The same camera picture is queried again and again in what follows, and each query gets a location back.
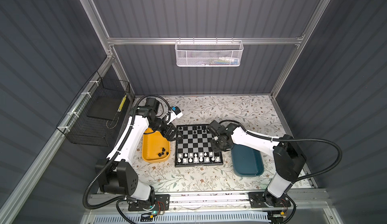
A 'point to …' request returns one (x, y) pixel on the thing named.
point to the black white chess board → (194, 149)
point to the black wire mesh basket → (92, 119)
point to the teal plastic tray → (247, 162)
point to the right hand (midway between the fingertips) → (216, 149)
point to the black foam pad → (106, 107)
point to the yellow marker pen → (122, 104)
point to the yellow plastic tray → (155, 148)
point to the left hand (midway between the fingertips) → (176, 132)
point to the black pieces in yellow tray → (163, 150)
